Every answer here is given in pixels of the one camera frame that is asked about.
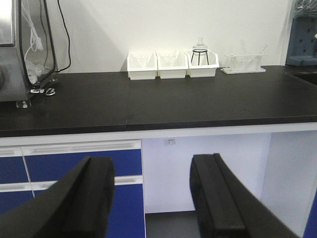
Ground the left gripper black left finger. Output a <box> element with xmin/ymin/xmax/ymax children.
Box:
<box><xmin>0</xmin><ymin>157</ymin><xmax>114</xmax><ymax>238</ymax></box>

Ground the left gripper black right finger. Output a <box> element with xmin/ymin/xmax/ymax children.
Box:
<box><xmin>190</xmin><ymin>154</ymin><xmax>296</xmax><ymax>238</ymax></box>

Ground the right white storage bin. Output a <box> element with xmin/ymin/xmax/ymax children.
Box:
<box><xmin>183</xmin><ymin>50</ymin><xmax>219</xmax><ymax>78</ymax></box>

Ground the white storage bin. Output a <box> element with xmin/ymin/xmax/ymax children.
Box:
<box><xmin>127</xmin><ymin>52</ymin><xmax>158</xmax><ymax>80</ymax></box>
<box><xmin>156</xmin><ymin>51</ymin><xmax>188</xmax><ymax>79</ymax></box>
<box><xmin>183</xmin><ymin>50</ymin><xmax>219</xmax><ymax>78</ymax></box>

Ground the left white storage bin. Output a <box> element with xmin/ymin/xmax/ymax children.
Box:
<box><xmin>127</xmin><ymin>52</ymin><xmax>158</xmax><ymax>80</ymax></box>

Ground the middle white storage bin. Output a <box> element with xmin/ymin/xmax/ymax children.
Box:
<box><xmin>156</xmin><ymin>51</ymin><xmax>188</xmax><ymax>79</ymax></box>

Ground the left blue white cabinet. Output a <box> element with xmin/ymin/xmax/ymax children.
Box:
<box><xmin>0</xmin><ymin>140</ymin><xmax>146</xmax><ymax>238</ymax></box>

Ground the blue white cabinet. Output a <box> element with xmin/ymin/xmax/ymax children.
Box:
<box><xmin>0</xmin><ymin>140</ymin><xmax>146</xmax><ymax>238</ymax></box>
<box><xmin>261</xmin><ymin>131</ymin><xmax>317</xmax><ymax>237</ymax></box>

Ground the right blue white cabinet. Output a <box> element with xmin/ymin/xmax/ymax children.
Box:
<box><xmin>261</xmin><ymin>131</ymin><xmax>317</xmax><ymax>237</ymax></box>

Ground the small metal clip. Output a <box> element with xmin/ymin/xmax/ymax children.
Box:
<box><xmin>45</xmin><ymin>88</ymin><xmax>56</xmax><ymax>96</ymax></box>

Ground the steel glass-door lab appliance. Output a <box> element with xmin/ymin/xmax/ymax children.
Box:
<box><xmin>0</xmin><ymin>0</ymin><xmax>57</xmax><ymax>108</ymax></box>

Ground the black lab sink basin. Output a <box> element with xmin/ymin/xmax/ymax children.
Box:
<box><xmin>286</xmin><ymin>72</ymin><xmax>317</xmax><ymax>85</ymax></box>

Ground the round clear glass flask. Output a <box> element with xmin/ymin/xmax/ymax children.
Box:
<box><xmin>192</xmin><ymin>37</ymin><xmax>208</xmax><ymax>53</ymax></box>

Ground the blue pegboard drying rack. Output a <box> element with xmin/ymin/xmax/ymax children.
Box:
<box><xmin>285</xmin><ymin>0</ymin><xmax>317</xmax><ymax>66</ymax></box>

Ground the black power cable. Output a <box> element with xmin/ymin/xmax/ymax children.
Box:
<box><xmin>56</xmin><ymin>0</ymin><xmax>72</xmax><ymax>73</ymax></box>

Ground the black wire tripod stand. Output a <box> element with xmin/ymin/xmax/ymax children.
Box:
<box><xmin>191</xmin><ymin>49</ymin><xmax>209</xmax><ymax>65</ymax></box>

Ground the white cable inside appliance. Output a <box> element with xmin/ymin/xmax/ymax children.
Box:
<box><xmin>21</xmin><ymin>4</ymin><xmax>43</xmax><ymax>62</ymax></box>

